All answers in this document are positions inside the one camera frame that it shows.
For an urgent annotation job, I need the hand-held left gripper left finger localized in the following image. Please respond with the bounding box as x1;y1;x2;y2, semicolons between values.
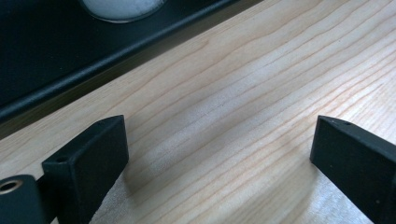
41;115;130;224

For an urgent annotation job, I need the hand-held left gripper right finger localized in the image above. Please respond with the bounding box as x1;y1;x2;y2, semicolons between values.
309;115;396;224

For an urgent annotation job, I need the black metal shelf rack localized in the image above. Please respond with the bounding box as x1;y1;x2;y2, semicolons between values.
0;0;241;124

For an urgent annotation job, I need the glass shaker jar metal lid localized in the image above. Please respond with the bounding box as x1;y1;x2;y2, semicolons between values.
78;0;167;24

